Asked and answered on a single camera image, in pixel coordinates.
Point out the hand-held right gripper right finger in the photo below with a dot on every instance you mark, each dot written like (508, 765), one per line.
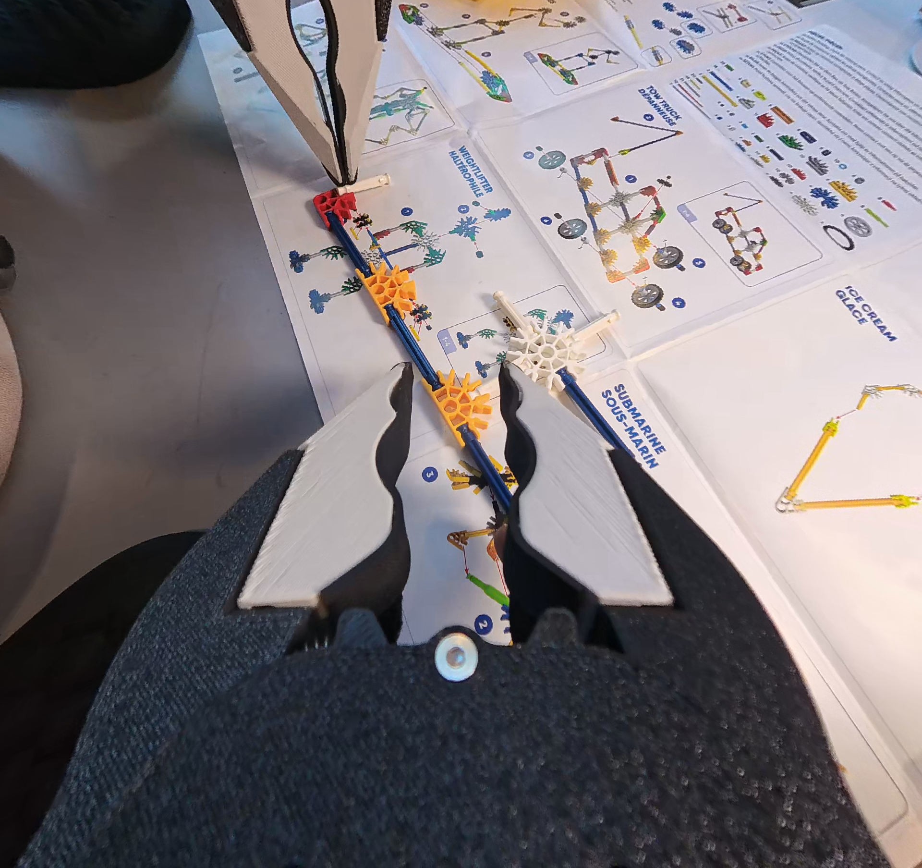
(583, 515)

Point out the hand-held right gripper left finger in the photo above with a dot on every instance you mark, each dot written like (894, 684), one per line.
(331, 515)

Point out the person's right hand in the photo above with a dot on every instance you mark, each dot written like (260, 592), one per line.
(499, 540)

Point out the white toy rod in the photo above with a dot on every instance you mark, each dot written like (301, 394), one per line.
(371, 182)

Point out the red toy connector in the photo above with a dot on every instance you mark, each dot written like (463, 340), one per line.
(333, 204)

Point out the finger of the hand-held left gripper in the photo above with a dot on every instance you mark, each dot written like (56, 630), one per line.
(356, 32)
(270, 18)

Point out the printed instruction sheet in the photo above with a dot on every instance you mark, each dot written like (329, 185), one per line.
(720, 414)

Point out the blue rod orange connector assembly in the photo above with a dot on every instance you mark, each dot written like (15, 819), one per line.
(389, 288)

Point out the dark cloth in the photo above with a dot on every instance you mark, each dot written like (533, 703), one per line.
(72, 666)

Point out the black mesh cushion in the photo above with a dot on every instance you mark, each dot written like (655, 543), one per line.
(86, 25)

